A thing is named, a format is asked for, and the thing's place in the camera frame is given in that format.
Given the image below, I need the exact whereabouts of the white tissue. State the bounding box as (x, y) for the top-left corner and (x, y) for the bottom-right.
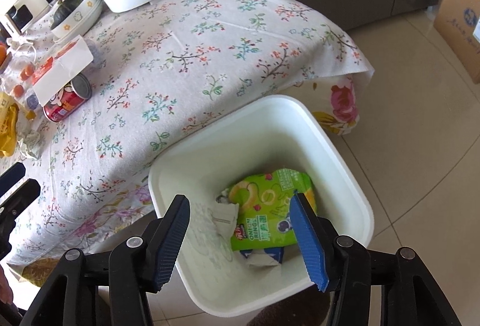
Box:
(17, 130), (45, 160)

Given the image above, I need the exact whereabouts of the blue nut box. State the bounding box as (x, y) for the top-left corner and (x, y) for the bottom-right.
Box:
(240, 247), (285, 268)

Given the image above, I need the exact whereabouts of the green snack bag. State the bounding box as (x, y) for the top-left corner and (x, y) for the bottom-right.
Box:
(226, 169), (316, 251)

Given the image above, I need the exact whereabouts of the red drink can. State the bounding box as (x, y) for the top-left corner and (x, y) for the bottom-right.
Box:
(43, 73), (92, 122)

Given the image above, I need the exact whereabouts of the white orange cardboard piece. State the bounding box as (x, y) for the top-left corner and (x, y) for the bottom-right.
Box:
(32, 35), (94, 106)

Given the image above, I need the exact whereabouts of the white cardboard sheet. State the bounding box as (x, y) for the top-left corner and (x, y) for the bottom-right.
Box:
(187, 196), (239, 268)

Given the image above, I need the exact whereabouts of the white plastic trash bin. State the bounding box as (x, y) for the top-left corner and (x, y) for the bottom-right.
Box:
(148, 96), (374, 317)

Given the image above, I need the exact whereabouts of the glass jar with kumquats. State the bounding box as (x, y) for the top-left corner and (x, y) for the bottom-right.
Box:
(1, 44), (37, 100)

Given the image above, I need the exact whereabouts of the orange fruit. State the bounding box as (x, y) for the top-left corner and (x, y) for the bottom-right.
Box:
(0, 42), (7, 66)

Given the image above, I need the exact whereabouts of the white ceramic bowl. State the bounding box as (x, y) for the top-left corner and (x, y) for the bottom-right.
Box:
(50, 0), (103, 40)

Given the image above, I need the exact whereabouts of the green squash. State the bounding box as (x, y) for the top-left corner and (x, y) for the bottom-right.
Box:
(50, 0), (83, 30)

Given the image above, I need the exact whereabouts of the floral tablecloth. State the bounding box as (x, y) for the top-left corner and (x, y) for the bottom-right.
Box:
(1, 0), (374, 285)

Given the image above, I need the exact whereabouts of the lower cardboard box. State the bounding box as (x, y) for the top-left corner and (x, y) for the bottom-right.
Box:
(433, 0), (479, 84)

